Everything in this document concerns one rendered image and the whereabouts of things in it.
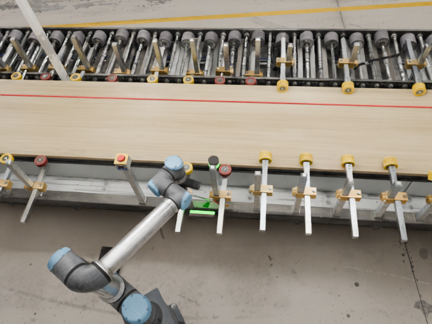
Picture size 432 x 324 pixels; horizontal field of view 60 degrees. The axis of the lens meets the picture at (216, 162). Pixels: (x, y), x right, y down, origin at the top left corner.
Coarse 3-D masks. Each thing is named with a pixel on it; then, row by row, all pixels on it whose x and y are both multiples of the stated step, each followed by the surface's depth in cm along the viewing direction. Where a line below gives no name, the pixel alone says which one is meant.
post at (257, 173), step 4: (256, 172) 208; (260, 172) 208; (256, 176) 207; (260, 176) 207; (256, 180) 211; (260, 180) 210; (256, 184) 215; (256, 188) 219; (256, 196) 227; (256, 200) 231; (256, 204) 236; (256, 208) 241
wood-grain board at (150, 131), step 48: (0, 96) 289; (96, 96) 281; (144, 96) 278; (192, 96) 274; (240, 96) 271; (288, 96) 267; (336, 96) 264; (384, 96) 261; (0, 144) 263; (48, 144) 260; (96, 144) 257; (144, 144) 254; (192, 144) 251; (240, 144) 248; (288, 144) 245; (336, 144) 243; (384, 144) 240
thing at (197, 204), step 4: (192, 200) 240; (196, 204) 244; (200, 204) 243; (212, 204) 242; (216, 204) 241; (228, 204) 239; (232, 204) 238; (212, 208) 246; (216, 208) 246; (224, 208) 244; (228, 208) 244; (232, 208) 243
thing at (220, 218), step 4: (224, 180) 239; (224, 184) 237; (224, 188) 236; (220, 200) 231; (224, 200) 231; (220, 204) 230; (224, 204) 231; (220, 208) 228; (220, 212) 227; (220, 216) 226; (220, 220) 224; (220, 224) 223; (220, 228) 221; (220, 232) 220
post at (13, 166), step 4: (8, 160) 226; (4, 164) 226; (8, 164) 226; (12, 164) 229; (12, 168) 230; (16, 168) 232; (20, 168) 236; (16, 172) 234; (20, 172) 236; (20, 176) 238; (24, 176) 241; (24, 180) 242; (28, 180) 245; (28, 184) 247; (32, 184) 250; (40, 192) 260
